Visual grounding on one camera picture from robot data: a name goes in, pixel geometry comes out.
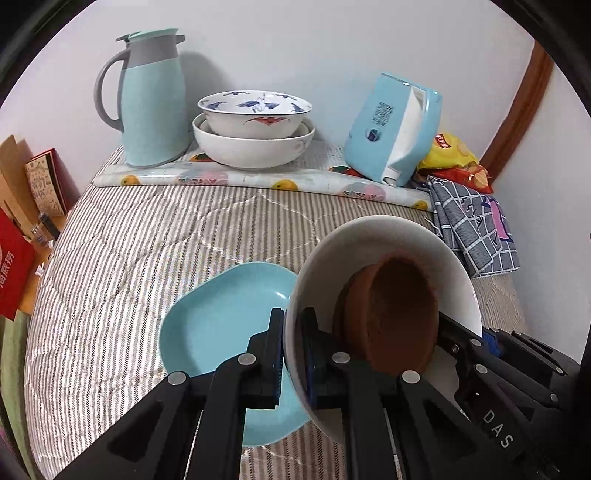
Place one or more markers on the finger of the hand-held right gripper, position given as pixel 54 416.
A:
pixel 461 334
pixel 493 344

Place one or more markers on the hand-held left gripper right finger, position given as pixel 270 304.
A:
pixel 314 374

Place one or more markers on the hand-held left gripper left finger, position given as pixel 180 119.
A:
pixel 272 364

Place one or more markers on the small brown dish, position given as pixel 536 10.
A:
pixel 401 314
pixel 345 314

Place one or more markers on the light blue square plate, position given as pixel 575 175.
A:
pixel 217 318

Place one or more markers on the plain white bowl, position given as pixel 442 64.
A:
pixel 392 235

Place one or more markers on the grey checked cloth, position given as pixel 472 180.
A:
pixel 475 230

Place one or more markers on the red chips bag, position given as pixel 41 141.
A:
pixel 475 177

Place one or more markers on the yellow chips bag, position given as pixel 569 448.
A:
pixel 450 152

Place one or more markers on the fruit print plastic mat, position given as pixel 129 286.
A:
pixel 207 177

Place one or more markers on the large white porcelain bowl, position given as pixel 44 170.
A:
pixel 249 154

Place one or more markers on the light blue tissue box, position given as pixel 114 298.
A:
pixel 374 138

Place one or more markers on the blue patterned porcelain bowl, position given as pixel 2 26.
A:
pixel 249 124

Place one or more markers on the green cloth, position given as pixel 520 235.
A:
pixel 11 369

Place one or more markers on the red paper bag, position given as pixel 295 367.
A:
pixel 18 267

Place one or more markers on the light blue thermos jug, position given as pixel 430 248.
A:
pixel 152 115

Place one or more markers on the patterned flat box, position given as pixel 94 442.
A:
pixel 46 184

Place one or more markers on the brown gift boxes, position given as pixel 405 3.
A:
pixel 14 175

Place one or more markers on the brown wooden door frame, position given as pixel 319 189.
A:
pixel 531 106

